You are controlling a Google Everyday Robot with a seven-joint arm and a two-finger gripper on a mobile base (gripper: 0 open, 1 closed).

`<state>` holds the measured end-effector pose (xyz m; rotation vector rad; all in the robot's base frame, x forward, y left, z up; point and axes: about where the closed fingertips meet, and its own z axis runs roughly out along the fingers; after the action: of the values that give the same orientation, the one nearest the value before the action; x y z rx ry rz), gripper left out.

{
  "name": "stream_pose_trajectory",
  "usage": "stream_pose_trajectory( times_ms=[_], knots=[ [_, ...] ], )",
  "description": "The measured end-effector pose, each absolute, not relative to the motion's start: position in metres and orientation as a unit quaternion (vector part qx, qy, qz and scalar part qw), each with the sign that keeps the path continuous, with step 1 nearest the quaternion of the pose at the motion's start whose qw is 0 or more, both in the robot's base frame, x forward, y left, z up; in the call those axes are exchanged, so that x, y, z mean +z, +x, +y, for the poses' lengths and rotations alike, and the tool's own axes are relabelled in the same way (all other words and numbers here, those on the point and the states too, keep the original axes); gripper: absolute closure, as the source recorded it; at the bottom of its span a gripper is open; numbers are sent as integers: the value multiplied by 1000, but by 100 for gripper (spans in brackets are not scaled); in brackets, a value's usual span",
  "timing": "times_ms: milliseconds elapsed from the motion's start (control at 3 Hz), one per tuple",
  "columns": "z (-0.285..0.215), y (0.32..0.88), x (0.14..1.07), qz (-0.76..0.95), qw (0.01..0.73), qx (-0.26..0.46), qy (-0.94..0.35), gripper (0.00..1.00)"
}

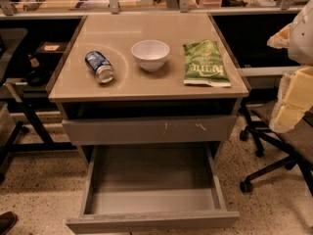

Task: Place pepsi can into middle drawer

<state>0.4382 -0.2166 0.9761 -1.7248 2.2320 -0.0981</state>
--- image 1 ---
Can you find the dark shoe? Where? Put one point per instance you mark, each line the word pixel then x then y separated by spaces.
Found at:
pixel 7 221

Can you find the blue pepsi can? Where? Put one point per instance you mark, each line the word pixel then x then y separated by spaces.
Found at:
pixel 100 66

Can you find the green chip bag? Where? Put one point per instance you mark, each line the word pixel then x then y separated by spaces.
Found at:
pixel 204 65

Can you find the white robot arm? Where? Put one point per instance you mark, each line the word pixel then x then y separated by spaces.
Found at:
pixel 300 47

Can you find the open middle drawer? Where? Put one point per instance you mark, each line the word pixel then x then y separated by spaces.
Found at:
pixel 136 188

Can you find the black device under desk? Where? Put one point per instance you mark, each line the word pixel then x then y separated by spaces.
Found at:
pixel 38 76

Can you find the grey drawer cabinet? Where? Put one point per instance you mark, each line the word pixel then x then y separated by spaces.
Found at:
pixel 134 93

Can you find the white bowl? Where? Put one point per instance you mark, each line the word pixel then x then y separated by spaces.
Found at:
pixel 150 55

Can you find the black office chair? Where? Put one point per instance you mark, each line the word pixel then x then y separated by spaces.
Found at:
pixel 297 143

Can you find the closed top drawer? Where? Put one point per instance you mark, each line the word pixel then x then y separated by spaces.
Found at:
pixel 145 130

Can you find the black table frame left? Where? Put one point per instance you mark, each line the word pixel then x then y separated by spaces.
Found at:
pixel 30 132

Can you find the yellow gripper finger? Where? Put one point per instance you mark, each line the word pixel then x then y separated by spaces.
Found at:
pixel 280 39
pixel 295 98

